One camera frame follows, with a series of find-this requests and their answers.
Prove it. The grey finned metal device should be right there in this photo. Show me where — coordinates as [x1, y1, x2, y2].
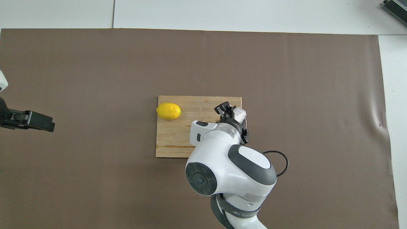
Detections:
[382, 0, 407, 18]

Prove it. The yellow lemon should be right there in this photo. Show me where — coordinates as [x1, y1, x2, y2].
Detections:
[156, 103, 182, 120]

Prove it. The clear faceted glass cup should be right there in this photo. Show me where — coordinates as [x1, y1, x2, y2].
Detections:
[234, 107, 248, 124]

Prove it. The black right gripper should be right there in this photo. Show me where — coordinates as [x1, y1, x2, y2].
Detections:
[214, 101, 249, 144]

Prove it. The wooden cutting board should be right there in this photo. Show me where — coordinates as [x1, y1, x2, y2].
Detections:
[156, 95, 247, 158]

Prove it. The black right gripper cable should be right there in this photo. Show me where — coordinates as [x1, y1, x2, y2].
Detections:
[262, 150, 289, 177]

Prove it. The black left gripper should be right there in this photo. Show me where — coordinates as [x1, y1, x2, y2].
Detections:
[0, 95, 55, 132]

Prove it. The brown paper table mat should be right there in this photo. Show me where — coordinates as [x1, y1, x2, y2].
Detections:
[0, 28, 399, 229]

